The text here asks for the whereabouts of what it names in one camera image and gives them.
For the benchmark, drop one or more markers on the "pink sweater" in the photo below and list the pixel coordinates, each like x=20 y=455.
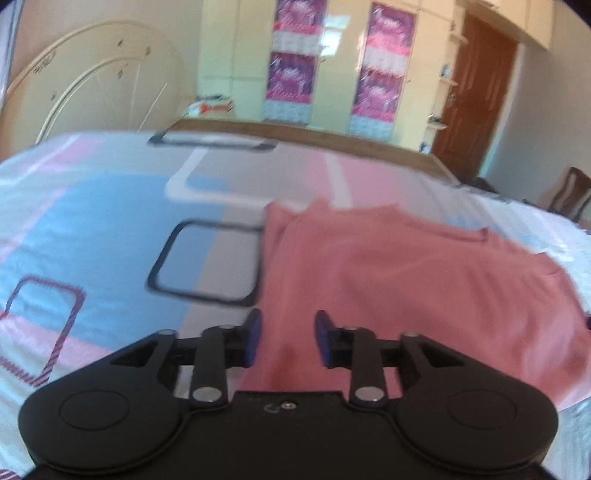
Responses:
x=392 y=277

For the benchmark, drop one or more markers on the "brown wooden door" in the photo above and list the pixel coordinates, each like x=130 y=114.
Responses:
x=475 y=97

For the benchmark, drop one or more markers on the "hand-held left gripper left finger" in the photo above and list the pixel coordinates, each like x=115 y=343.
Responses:
x=253 y=339

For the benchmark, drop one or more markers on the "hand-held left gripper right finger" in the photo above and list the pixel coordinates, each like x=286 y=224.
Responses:
x=323 y=341

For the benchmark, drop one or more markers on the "purple wall poster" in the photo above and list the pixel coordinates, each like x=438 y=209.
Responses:
x=390 y=34
x=291 y=87
x=376 y=101
x=300 y=25

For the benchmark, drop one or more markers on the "patterned bed sheet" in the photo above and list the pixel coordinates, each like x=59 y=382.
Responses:
x=92 y=221

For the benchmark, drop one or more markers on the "small blue jar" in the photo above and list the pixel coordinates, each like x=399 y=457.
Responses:
x=445 y=70

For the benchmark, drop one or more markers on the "cream corner shelf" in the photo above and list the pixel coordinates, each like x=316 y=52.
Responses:
x=445 y=83

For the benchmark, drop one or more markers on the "cream wardrobe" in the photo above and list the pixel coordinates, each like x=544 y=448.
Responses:
x=341 y=69

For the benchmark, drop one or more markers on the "red and white box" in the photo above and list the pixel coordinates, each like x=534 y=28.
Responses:
x=212 y=106

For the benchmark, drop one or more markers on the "wooden bed board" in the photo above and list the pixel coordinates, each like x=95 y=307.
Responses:
x=323 y=138

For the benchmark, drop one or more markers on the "cream arched headboard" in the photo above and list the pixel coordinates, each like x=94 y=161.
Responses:
x=92 y=92

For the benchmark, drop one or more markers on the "dark wooden chair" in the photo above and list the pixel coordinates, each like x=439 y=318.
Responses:
x=572 y=194

